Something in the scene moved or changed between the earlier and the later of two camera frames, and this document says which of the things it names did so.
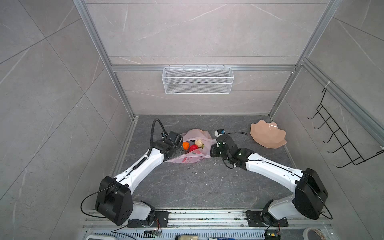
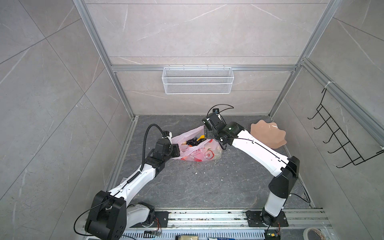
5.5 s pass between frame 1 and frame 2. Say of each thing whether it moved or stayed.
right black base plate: stayed
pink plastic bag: moved
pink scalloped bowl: stayed
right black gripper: moved
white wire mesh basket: stayed
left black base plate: stayed
